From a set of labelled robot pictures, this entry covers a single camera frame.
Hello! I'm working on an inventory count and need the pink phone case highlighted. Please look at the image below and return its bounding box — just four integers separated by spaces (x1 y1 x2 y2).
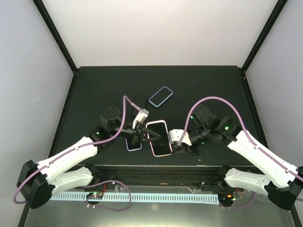
145 120 173 157

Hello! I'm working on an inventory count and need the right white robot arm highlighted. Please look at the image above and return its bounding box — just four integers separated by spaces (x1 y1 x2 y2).
168 105 303 210

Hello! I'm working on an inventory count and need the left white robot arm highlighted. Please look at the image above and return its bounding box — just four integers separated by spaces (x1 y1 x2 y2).
13 106 163 209

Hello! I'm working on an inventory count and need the phone in lilac case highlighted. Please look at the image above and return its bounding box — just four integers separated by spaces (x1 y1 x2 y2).
125 138 142 152

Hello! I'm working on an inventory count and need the phone in black case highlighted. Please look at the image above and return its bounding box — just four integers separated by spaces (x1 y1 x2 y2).
134 95 147 109

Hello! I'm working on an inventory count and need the phone in light-blue case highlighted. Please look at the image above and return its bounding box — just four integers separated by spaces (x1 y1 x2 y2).
149 86 173 108

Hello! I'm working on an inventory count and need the right small circuit board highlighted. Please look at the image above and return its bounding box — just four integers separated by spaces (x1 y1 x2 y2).
220 194 243 201

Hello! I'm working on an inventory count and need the small circuit board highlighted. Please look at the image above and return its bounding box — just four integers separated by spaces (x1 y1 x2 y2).
220 194 243 201
86 192 104 200

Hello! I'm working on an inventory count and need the left small circuit board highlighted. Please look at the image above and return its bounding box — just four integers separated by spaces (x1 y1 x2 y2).
86 192 104 200

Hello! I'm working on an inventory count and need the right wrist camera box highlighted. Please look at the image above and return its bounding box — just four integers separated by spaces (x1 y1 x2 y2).
168 129 192 146

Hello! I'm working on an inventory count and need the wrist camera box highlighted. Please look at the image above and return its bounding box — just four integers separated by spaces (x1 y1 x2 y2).
133 109 149 129
168 129 192 146

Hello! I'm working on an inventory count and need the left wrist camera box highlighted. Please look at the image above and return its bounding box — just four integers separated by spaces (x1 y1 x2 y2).
133 109 149 129

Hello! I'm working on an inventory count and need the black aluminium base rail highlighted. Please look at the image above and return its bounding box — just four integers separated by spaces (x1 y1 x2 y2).
90 166 244 193

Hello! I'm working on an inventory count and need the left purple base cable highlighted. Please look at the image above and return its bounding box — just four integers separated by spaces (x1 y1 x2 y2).
82 180 132 212

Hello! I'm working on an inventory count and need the white slotted cable duct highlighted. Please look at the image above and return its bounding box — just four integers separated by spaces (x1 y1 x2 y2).
50 192 219 205

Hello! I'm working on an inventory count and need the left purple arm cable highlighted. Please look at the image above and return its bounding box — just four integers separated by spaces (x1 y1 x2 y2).
12 95 143 204

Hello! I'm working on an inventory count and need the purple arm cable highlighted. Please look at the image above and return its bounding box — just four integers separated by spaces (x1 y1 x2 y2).
12 95 143 204
177 96 303 180

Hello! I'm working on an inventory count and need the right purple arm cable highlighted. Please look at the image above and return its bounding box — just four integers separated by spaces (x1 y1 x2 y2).
177 96 303 180

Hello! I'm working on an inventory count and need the right black frame post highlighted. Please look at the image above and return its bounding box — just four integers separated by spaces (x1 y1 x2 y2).
241 0 288 73

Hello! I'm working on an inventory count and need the black frame post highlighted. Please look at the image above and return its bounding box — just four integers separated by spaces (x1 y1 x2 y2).
33 0 78 74
241 0 288 73

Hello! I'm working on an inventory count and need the left black frame post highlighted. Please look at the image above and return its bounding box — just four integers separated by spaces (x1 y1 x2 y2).
33 0 78 74

